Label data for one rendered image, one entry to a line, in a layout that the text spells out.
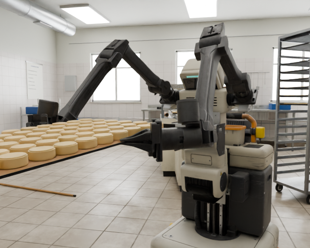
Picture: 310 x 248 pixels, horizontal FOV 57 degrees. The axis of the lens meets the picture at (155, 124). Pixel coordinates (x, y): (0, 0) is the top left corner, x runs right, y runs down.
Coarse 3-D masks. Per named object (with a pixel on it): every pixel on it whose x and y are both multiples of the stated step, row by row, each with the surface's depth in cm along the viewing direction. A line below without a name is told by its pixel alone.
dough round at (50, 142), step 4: (40, 140) 64; (44, 140) 64; (48, 140) 64; (52, 140) 64; (56, 140) 64; (36, 144) 62; (40, 144) 62; (44, 144) 61; (48, 144) 62; (52, 144) 62
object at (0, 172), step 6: (108, 144) 68; (78, 150) 62; (84, 150) 62; (90, 150) 62; (60, 156) 57; (66, 156) 57; (30, 162) 53; (36, 162) 53; (42, 162) 53; (18, 168) 49; (24, 168) 49; (0, 174) 46
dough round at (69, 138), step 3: (63, 135) 70; (66, 135) 70; (69, 135) 70; (72, 135) 70; (75, 135) 70; (57, 138) 68; (60, 138) 67; (63, 138) 66; (66, 138) 66; (69, 138) 67; (72, 138) 67; (75, 138) 67; (60, 141) 66; (63, 141) 66
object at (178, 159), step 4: (176, 120) 375; (176, 152) 371; (180, 152) 336; (176, 156) 371; (180, 156) 336; (176, 160) 371; (180, 160) 337; (176, 164) 371; (180, 164) 337; (176, 168) 371; (176, 172) 371; (180, 172) 338; (176, 176) 374; (180, 176) 338; (180, 180) 339; (180, 184) 339; (180, 188) 344
